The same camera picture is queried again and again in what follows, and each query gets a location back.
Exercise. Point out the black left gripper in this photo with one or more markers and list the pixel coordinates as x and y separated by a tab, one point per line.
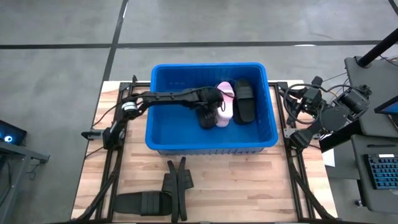
210	98

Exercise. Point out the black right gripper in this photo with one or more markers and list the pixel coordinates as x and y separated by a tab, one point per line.
311	98

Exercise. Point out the pink slide sandal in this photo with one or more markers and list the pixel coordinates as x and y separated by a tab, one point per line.
226	116

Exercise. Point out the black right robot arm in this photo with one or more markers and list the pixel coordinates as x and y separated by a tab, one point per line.
334	118

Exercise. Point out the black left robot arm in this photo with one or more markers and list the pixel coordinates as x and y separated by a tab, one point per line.
168	97

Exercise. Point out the blue plastic ribbed bin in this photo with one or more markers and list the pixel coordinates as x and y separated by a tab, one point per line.
174	130

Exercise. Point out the white mounting plate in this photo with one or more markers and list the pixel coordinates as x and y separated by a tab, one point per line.
288	133

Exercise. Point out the black bar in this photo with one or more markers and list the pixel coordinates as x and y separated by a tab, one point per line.
339	138

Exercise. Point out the white paper sheet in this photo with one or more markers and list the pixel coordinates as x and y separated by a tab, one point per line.
329	158

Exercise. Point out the grey desk with pole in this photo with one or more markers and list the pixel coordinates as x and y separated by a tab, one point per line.
376	81

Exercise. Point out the monitor with blue screen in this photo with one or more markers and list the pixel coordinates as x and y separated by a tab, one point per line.
390	107

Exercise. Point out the black pole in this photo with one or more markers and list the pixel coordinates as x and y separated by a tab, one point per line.
377	46

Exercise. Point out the grey desk with keyboard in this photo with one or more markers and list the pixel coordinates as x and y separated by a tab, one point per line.
360	180

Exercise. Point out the black keyboard with blue keys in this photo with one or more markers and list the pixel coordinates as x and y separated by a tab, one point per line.
382	171

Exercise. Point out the computer case with blue light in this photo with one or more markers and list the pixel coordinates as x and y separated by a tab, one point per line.
12	132

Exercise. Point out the grey metal stand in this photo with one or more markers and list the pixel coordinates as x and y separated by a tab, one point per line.
12	174

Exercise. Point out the black clamp bracket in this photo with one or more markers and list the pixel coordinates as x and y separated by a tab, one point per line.
91	134

